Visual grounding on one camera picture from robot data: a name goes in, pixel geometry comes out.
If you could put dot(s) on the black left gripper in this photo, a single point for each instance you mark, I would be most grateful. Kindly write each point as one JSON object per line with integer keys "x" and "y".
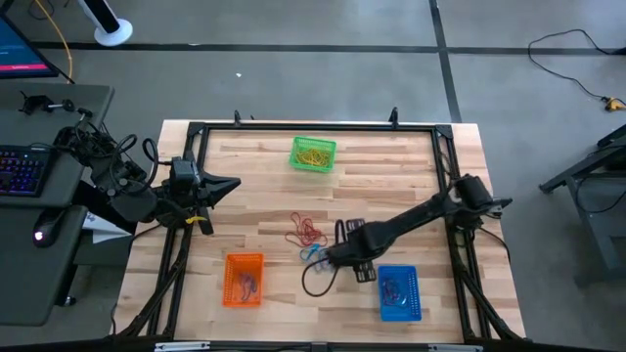
{"x": 200, "y": 200}

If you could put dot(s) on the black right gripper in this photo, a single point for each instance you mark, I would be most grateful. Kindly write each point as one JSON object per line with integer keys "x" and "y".
{"x": 359, "y": 251}

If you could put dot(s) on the wide blue rubber band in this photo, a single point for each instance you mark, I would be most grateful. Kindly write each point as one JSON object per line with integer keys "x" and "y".
{"x": 400, "y": 295}
{"x": 308, "y": 252}
{"x": 320, "y": 266}
{"x": 391, "y": 291}

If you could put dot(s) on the yellow rubber band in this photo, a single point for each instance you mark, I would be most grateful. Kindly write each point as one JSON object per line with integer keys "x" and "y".
{"x": 313, "y": 161}
{"x": 305, "y": 157}
{"x": 320, "y": 157}

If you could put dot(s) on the orange plastic basket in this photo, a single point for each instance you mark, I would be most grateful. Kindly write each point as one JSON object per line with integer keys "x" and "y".
{"x": 243, "y": 279}

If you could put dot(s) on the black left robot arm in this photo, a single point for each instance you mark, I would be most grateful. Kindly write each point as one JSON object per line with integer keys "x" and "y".
{"x": 132, "y": 205}

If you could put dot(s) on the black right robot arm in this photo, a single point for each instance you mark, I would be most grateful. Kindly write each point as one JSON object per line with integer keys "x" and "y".
{"x": 415, "y": 215}

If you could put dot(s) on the small yellow strip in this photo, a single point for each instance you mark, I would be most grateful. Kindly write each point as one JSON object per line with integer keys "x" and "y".
{"x": 195, "y": 219}

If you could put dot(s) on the blue plastic basket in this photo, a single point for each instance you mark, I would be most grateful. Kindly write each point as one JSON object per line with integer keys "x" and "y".
{"x": 399, "y": 293}

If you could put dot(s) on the green plastic basket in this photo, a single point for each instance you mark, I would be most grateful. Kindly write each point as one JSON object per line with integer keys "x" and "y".
{"x": 313, "y": 154}

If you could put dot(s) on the white paper sheet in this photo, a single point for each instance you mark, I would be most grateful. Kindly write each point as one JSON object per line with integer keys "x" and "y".
{"x": 105, "y": 232}

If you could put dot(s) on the black desk clamp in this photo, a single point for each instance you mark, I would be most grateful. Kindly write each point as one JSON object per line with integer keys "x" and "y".
{"x": 85, "y": 112}
{"x": 39, "y": 103}

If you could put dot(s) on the black computer mouse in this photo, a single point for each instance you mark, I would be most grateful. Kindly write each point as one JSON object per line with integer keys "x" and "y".
{"x": 48, "y": 229}

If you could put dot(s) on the white round stand base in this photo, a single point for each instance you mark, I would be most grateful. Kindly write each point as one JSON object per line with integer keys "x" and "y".
{"x": 112, "y": 31}

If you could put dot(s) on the backlit black keyboard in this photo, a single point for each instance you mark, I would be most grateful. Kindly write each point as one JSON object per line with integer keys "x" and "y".
{"x": 22, "y": 171}

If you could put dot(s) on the grey desk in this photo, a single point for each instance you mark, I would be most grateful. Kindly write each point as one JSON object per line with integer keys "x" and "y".
{"x": 29, "y": 274}

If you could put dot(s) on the monitor with blue screen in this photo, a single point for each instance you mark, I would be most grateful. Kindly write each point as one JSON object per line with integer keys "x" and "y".
{"x": 22, "y": 49}

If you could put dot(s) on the grey metal stand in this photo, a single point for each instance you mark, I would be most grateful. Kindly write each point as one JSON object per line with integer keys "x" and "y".
{"x": 599, "y": 215}

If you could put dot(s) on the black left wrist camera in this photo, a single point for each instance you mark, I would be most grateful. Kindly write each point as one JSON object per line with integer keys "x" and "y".
{"x": 183, "y": 176}

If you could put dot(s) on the black frame clamp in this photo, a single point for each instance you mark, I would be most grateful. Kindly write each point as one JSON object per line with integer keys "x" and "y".
{"x": 236, "y": 117}
{"x": 393, "y": 115}

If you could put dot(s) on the black metal table frame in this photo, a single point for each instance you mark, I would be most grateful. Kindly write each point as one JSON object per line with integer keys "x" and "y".
{"x": 318, "y": 127}

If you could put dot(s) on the silver edge bracket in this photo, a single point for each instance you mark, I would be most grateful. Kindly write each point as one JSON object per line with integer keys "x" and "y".
{"x": 181, "y": 346}
{"x": 455, "y": 348}

